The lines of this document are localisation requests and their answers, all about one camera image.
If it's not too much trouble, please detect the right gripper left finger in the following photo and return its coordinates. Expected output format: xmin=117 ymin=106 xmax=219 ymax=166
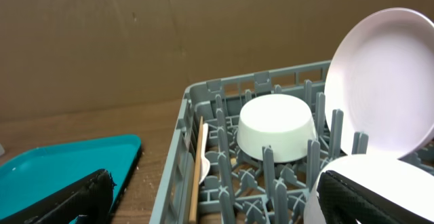
xmin=1 ymin=169 xmax=115 ymax=224

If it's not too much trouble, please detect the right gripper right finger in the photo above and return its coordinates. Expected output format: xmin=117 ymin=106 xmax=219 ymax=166
xmin=317 ymin=170 xmax=433 ymax=224

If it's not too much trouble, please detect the pink bowl with food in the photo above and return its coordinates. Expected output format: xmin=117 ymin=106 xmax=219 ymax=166
xmin=303 ymin=154 xmax=433 ymax=223

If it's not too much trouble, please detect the white bowl with peanuts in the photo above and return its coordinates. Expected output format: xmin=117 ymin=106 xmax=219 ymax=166
xmin=237 ymin=94 xmax=318 ymax=163

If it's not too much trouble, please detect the white plastic fork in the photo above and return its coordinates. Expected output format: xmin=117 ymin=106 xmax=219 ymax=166
xmin=199 ymin=123 xmax=210 ymax=184

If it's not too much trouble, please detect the wooden chopstick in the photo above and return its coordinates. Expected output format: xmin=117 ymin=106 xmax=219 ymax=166
xmin=188 ymin=117 xmax=203 ymax=224

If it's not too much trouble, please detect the large white plate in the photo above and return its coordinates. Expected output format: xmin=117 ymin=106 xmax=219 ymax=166
xmin=324 ymin=7 xmax=433 ymax=159

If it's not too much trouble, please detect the teal serving tray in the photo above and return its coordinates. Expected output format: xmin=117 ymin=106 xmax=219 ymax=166
xmin=1 ymin=134 xmax=141 ymax=220

